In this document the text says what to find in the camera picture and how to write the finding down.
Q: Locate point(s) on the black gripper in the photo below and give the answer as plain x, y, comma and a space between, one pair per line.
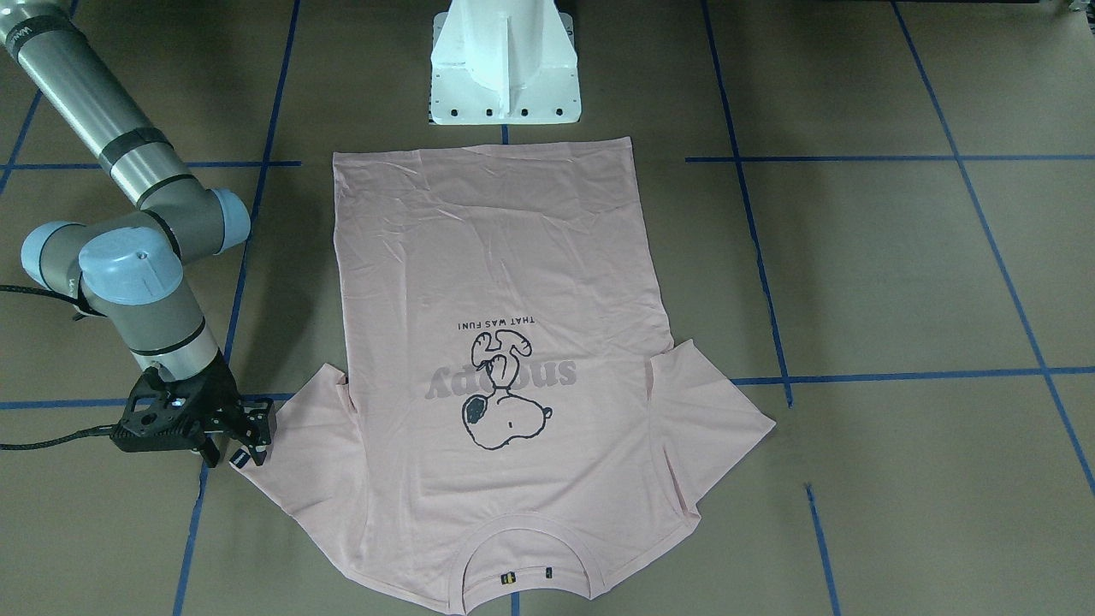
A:
215, 392

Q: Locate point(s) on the pink snoopy t-shirt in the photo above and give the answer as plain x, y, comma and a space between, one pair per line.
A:
514, 413

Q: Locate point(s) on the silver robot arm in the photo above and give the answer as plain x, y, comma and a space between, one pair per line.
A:
130, 269

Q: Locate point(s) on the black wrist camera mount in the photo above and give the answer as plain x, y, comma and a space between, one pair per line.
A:
165, 416

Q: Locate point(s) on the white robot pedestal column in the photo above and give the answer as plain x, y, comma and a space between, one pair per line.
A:
504, 62

